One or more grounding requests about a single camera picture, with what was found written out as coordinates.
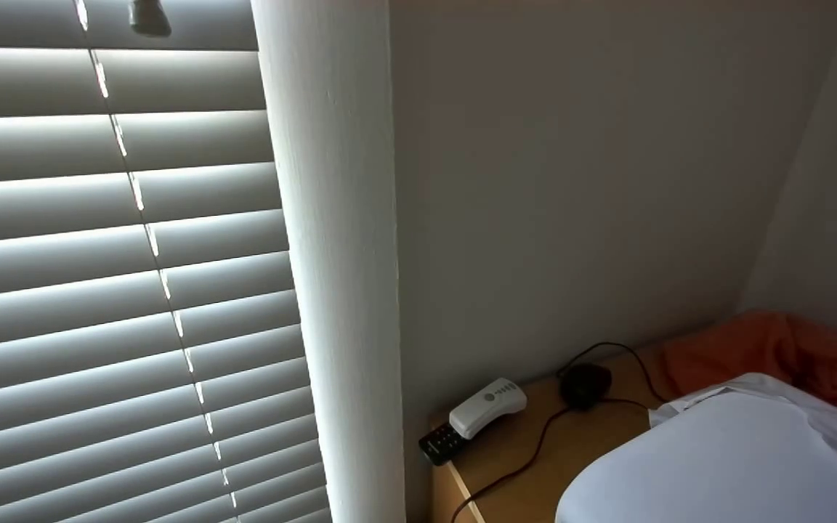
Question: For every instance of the white handheld device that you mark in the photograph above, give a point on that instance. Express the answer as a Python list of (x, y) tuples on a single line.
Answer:
[(487, 407)]

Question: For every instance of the black remote control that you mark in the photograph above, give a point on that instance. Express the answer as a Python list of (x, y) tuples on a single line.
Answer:
[(437, 445)]

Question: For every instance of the black round adapter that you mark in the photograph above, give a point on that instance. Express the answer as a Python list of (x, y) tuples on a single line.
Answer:
[(586, 386)]

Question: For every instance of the long wooden dresser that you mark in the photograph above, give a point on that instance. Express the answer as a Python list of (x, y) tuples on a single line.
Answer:
[(583, 451)]

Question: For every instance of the white window blinds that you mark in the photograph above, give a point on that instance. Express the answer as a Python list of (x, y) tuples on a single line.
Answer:
[(72, 291)]

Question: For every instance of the orange cloth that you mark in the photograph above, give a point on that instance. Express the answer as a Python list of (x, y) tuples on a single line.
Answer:
[(777, 351)]

